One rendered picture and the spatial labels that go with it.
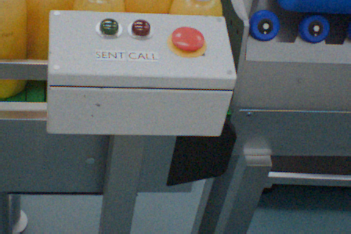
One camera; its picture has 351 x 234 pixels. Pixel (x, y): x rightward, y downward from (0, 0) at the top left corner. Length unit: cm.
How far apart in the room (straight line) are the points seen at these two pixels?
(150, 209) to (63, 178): 93
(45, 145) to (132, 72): 29
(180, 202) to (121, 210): 102
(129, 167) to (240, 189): 48
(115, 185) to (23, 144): 15
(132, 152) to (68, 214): 108
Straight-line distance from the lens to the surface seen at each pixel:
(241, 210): 150
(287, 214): 213
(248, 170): 140
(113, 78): 83
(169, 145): 110
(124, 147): 96
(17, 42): 100
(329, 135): 135
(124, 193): 104
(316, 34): 114
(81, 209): 204
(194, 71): 84
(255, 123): 126
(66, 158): 111
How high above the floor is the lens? 169
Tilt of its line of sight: 47 degrees down
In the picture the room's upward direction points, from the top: 12 degrees clockwise
